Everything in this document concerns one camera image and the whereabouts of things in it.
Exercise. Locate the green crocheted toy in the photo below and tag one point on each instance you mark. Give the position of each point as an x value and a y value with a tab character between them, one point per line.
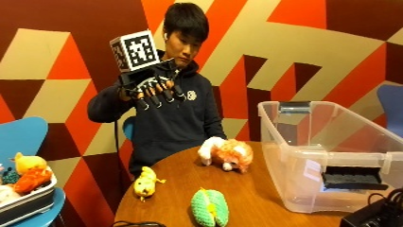
210	208

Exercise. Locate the white earbud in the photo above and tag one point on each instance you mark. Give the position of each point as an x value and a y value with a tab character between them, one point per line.
166	35

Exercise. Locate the white and orange plush toy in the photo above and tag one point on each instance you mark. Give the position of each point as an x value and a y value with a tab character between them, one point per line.
230	154

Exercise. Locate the white marker cube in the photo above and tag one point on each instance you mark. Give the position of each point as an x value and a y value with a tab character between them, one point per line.
135	50

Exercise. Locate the black device box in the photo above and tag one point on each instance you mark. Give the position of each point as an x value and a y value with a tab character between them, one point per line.
372	216

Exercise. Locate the teal crocheted toy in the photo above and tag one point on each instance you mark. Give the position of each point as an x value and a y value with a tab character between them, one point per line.
10	177

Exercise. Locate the grey bin latch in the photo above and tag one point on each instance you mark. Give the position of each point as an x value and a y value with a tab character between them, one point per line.
296	107

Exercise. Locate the clear plastic storage bin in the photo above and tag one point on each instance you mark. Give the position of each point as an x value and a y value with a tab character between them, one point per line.
336	151

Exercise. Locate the blue chair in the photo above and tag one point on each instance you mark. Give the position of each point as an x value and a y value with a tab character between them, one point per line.
21	138

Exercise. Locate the yellow plush toy with legs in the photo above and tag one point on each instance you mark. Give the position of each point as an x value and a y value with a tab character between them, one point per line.
146	183

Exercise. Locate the black ribbed bin latch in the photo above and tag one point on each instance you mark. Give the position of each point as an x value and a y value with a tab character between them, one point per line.
355	178

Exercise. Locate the white bin label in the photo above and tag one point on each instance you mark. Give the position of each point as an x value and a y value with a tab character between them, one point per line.
313	170

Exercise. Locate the the person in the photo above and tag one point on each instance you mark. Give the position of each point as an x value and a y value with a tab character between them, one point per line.
176	126

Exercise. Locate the white toy basket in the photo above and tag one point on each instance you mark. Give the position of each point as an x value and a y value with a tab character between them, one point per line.
30	203

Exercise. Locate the round yellow plush toy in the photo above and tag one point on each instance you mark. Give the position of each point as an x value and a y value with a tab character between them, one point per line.
29	162

